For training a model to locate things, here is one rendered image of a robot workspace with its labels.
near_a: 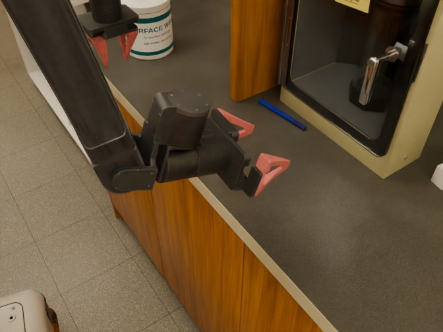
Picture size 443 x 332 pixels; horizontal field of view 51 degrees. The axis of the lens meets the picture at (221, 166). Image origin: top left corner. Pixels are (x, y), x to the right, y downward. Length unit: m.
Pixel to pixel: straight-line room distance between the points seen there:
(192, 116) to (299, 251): 0.35
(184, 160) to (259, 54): 0.51
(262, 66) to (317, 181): 0.32
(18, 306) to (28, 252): 0.52
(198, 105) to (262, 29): 0.49
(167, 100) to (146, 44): 0.68
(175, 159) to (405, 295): 0.43
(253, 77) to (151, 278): 1.06
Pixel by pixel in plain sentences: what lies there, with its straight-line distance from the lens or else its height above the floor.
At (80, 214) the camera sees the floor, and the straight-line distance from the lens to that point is 2.17.
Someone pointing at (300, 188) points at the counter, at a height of 0.94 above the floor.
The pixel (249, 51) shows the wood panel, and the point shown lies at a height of 1.07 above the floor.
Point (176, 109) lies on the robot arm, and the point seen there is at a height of 1.25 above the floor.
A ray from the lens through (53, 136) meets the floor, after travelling 2.61.
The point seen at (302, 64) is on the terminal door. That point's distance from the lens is 1.00.
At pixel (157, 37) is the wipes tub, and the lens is 1.24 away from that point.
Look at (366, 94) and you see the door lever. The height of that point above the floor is 1.14.
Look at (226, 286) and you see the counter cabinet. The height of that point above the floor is 0.59.
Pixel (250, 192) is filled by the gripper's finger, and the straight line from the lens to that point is 0.67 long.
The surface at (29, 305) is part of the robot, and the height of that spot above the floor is 0.28.
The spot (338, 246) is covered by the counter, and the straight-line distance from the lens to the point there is 0.83.
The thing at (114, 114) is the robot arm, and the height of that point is 1.27.
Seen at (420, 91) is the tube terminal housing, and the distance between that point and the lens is 0.85.
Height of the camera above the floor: 1.60
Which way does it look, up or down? 44 degrees down
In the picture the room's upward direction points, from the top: straight up
